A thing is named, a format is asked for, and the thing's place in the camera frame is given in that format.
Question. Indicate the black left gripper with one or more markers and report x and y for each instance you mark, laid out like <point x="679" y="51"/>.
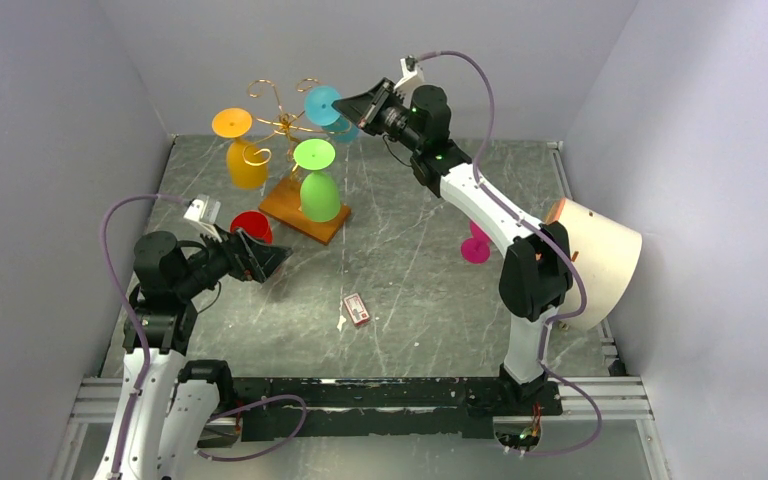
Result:
<point x="264" y="258"/>

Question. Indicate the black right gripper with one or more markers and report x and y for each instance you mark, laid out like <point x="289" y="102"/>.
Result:
<point x="365" y="109"/>

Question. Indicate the red plastic wine glass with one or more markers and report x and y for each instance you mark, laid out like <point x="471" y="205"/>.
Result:
<point x="255" y="224"/>

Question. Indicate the blue plastic wine glass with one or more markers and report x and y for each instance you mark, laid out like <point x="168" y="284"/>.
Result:
<point x="319" y="110"/>

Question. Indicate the green plastic wine glass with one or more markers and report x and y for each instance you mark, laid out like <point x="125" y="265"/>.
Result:
<point x="319" y="196"/>

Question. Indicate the orange plastic wine glass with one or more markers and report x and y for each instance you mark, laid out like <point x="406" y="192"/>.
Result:
<point x="246" y="163"/>

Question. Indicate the pink plastic wine glass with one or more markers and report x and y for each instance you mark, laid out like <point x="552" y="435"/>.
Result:
<point x="476" y="248"/>

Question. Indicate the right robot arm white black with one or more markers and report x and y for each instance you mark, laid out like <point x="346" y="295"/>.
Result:
<point x="535" y="277"/>

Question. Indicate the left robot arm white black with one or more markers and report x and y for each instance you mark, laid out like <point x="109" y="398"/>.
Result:
<point x="152" y="358"/>

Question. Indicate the small red white card box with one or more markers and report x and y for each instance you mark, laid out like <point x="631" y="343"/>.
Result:
<point x="356" y="309"/>

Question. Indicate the cream drum-shaped toy box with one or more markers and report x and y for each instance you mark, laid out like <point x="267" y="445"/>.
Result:
<point x="605" y="253"/>

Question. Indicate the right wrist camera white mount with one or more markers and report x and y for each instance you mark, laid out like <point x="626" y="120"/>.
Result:
<point x="412" y="77"/>

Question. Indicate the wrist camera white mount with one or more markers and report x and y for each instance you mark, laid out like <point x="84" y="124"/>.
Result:
<point x="202" y="213"/>
<point x="412" y="77"/>

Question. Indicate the gold wire wine glass rack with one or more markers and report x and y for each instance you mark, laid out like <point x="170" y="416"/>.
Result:
<point x="282" y="203"/>

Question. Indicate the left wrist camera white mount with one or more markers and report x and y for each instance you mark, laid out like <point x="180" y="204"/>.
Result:
<point x="202" y="213"/>

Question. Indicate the aluminium frame rail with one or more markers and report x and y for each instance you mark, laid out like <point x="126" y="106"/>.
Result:
<point x="387" y="330"/>

